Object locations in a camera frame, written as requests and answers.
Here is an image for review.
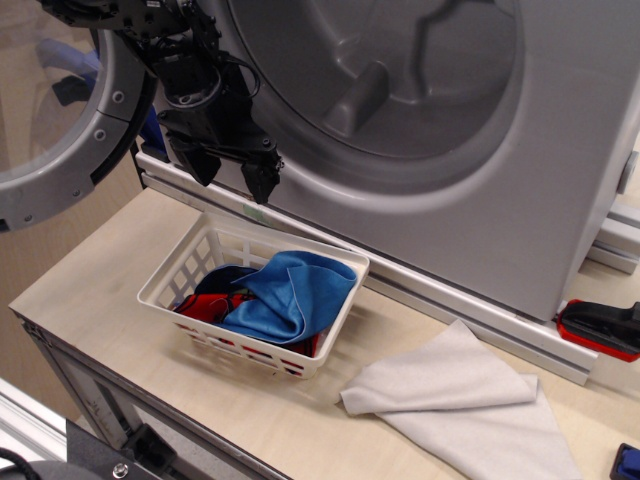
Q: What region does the black mount with bolt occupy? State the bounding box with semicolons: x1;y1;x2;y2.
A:
1;422;159;479

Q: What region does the blue black object corner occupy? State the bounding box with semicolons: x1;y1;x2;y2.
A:
609;443;640;480

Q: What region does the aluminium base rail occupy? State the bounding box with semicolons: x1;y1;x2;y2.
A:
135;153;598;385

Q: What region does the blue clamp behind door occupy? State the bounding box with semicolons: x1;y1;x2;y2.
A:
36;33;164;158

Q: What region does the light blue cloth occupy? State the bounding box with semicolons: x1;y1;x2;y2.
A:
222;251;358;345

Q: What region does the red felt garment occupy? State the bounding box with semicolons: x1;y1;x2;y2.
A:
172;293;322;379

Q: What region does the red and black clamp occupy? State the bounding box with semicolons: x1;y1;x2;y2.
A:
556;300;639;362

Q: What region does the grey toy washing machine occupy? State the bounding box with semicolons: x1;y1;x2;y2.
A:
202;1;639;320

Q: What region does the white plastic laundry basket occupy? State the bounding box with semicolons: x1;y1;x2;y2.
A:
138;214;369;369

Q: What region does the aluminium table frame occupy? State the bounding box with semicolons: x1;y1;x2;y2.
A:
16;314;287;479

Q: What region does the grey folded cloth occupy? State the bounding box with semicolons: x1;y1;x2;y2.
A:
341;321;581;479

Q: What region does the blue and green felt garment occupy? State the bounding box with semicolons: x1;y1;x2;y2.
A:
194;264;257;295

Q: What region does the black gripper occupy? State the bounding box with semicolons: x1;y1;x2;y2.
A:
158;64;281;204

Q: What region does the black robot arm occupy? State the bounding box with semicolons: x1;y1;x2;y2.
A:
42;1;282;204

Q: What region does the grey round machine door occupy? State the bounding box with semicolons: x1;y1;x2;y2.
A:
1;32;156;233

